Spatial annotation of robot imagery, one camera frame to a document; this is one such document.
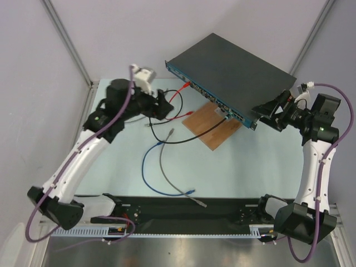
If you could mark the left aluminium frame post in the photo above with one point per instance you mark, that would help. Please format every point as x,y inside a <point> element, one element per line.
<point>67,41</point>

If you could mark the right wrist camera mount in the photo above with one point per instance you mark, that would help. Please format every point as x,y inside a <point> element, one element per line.
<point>304,92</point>

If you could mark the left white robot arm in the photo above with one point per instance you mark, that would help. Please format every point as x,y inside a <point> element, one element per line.
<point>56,198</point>

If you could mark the aluminium frame post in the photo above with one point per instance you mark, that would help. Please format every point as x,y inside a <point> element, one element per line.
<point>321,18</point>
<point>67,41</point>

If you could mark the white slotted cable duct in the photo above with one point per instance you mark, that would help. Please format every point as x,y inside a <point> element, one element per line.
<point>92,232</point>

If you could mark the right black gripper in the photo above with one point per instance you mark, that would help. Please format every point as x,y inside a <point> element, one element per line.
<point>285,112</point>

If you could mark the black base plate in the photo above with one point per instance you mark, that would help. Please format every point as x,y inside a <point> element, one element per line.
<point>182,216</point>

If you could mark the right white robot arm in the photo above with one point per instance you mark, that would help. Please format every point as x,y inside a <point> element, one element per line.
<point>307,217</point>

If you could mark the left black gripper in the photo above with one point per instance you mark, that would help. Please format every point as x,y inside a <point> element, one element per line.
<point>163,108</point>

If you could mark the right aluminium frame post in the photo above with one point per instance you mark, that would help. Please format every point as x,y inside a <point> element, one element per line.
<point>321,18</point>

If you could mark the black blue network switch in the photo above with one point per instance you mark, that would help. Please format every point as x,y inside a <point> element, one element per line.
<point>230,77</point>

